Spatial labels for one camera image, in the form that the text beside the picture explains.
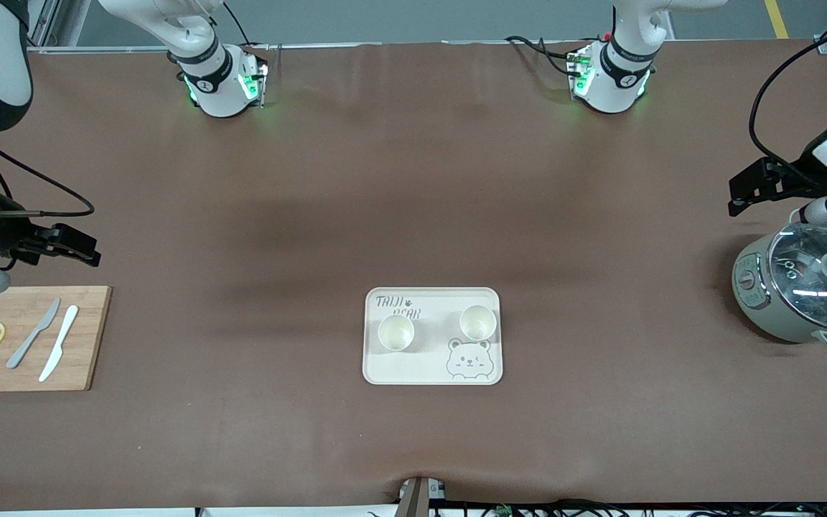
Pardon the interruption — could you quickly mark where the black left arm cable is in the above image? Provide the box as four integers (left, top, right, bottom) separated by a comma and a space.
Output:
747, 0, 827, 180

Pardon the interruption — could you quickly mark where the grey-green electric cooking pot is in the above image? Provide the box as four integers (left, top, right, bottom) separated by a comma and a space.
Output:
732, 219, 827, 351

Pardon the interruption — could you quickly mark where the black right base cable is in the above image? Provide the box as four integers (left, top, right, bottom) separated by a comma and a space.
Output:
223, 0, 271, 73

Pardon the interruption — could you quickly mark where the brown table mat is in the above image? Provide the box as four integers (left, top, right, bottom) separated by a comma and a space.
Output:
0, 39, 827, 512

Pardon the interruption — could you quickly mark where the grey plastic knife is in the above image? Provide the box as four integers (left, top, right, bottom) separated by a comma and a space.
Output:
6, 298, 62, 370

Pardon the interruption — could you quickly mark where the white plastic cup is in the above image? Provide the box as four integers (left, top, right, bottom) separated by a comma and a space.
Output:
378, 315, 415, 352
459, 304, 496, 341

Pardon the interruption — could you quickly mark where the black base cable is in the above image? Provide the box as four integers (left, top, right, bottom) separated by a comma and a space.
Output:
505, 34, 590, 78
223, 0, 271, 73

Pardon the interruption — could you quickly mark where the black left base cable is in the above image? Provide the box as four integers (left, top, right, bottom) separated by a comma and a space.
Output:
505, 34, 590, 78

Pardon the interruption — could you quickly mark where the white plastic knife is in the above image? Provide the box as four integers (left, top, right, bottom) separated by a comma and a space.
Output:
39, 305, 80, 383

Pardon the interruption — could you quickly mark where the bamboo cutting board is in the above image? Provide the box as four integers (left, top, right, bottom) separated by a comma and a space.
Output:
0, 286, 112, 392

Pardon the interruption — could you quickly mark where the cream tray with bear print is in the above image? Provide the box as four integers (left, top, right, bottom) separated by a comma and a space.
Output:
363, 287, 503, 386

